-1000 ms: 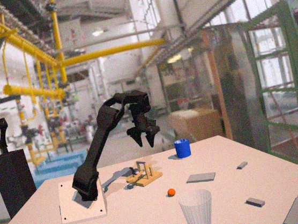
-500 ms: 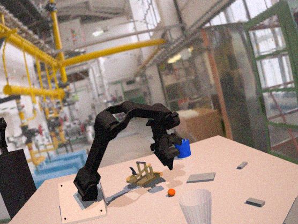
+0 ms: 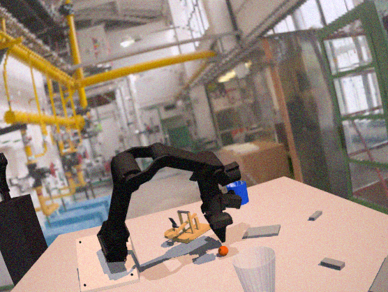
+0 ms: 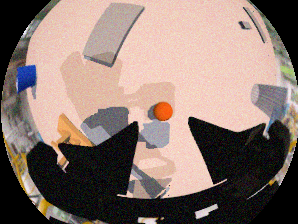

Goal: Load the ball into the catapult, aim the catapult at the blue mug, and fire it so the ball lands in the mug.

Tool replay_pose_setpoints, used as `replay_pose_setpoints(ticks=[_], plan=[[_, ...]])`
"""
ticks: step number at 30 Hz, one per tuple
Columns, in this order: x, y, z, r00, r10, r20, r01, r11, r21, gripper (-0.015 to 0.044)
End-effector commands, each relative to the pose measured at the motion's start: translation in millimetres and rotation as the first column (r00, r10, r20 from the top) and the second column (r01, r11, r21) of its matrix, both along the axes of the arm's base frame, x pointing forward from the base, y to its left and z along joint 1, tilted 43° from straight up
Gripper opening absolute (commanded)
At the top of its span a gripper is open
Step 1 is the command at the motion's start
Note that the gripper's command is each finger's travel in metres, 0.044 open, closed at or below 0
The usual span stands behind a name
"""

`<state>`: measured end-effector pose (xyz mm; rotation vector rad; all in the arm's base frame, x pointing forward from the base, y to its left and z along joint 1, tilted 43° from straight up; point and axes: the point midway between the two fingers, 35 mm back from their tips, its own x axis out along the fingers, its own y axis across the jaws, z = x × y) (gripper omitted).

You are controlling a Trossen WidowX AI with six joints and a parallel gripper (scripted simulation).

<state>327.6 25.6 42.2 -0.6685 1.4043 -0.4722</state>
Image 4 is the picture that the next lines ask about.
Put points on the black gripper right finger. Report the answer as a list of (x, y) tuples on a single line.
[(220, 147)]

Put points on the orange ball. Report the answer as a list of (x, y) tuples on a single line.
[(162, 111)]

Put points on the blue mug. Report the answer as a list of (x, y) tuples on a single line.
[(26, 76)]

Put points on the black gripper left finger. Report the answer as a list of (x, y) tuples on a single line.
[(113, 158)]

